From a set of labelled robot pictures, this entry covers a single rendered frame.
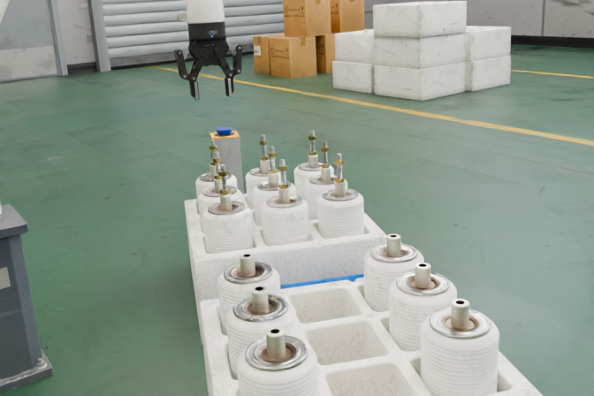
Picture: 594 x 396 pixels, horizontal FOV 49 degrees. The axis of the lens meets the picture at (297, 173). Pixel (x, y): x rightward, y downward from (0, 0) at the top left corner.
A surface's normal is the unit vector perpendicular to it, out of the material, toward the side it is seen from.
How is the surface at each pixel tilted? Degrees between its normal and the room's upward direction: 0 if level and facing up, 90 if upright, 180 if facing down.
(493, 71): 90
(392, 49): 90
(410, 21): 90
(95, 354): 0
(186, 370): 0
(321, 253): 90
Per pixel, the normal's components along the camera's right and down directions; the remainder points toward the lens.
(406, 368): -0.05, -0.96
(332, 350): 0.21, 0.26
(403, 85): -0.78, 0.21
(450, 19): 0.58, 0.20
